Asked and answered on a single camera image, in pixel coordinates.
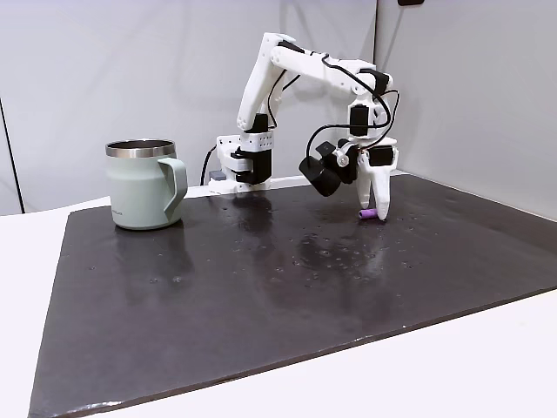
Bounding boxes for black table mat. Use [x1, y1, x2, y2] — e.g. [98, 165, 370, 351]
[26, 172, 557, 418]

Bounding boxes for sage green steel-rimmed mug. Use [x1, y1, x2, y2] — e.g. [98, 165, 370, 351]
[104, 138, 189, 232]

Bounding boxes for black camera box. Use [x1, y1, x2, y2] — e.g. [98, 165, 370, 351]
[298, 139, 359, 199]

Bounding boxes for black camera cable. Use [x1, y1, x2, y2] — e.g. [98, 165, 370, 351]
[305, 51, 400, 163]

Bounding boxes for black power cable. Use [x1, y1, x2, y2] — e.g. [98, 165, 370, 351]
[199, 146, 218, 187]

